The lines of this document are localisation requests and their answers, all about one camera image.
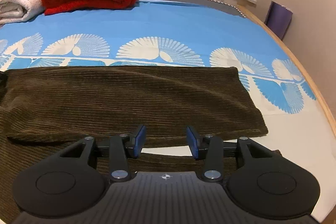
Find brown corduroy pants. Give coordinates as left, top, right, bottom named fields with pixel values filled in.
left=1, top=66, right=268, bottom=223

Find blue white patterned bedsheet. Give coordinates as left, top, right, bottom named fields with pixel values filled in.
left=1, top=0, right=335, bottom=221

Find wooden bed frame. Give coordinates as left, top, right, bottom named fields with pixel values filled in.
left=237, top=4, right=336, bottom=135

